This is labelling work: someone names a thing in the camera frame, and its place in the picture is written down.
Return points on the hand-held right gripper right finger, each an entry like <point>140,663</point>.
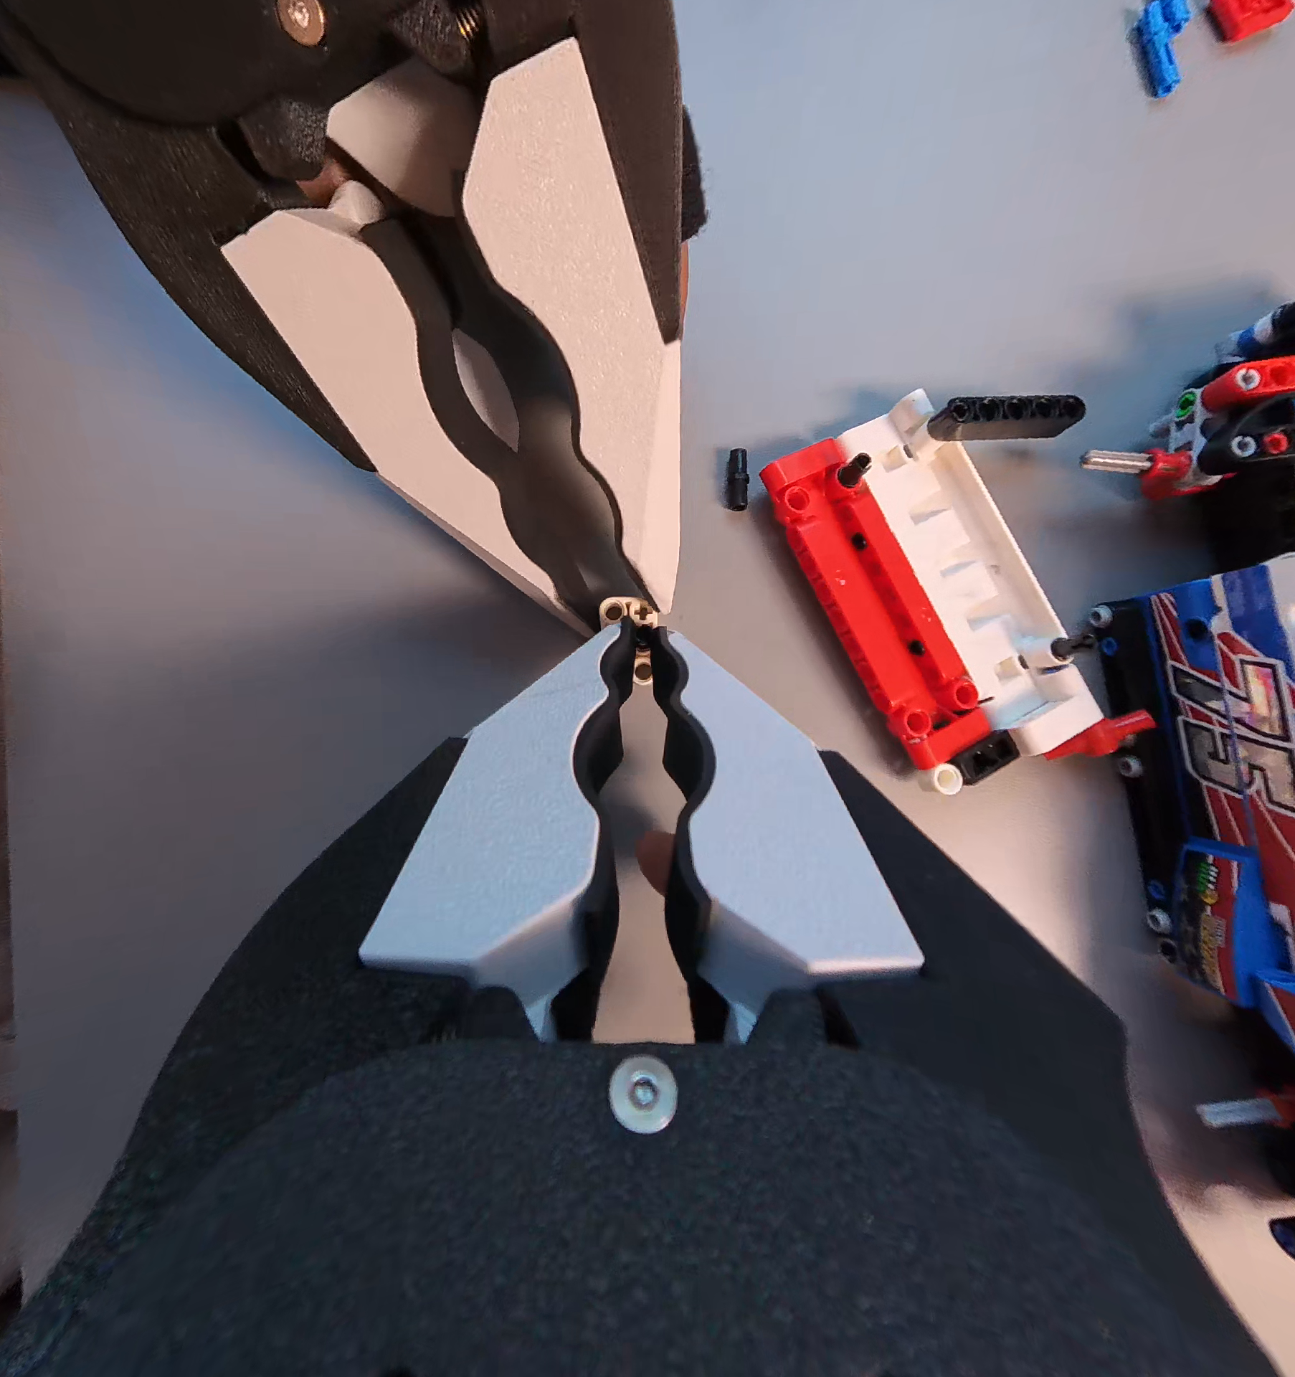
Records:
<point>797,860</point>

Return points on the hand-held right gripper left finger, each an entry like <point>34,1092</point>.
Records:
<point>487,848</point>

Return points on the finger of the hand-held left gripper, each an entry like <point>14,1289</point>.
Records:
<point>324,344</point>
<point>572,269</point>

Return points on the black lego pin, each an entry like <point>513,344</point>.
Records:
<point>735,479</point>

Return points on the white lego connector block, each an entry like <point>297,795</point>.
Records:
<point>616,610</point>

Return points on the red white lego subassembly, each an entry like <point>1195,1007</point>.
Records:
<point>852,558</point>

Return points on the blue white lego race car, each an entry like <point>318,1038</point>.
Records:
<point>1250,699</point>

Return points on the red square lego plate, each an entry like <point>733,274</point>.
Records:
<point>1238,15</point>

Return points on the person's left hand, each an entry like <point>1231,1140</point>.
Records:
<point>688,284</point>

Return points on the person's right hand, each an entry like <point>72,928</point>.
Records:
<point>657,858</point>

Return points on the cluster of blue black pegs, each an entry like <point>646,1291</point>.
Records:
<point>1159,41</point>

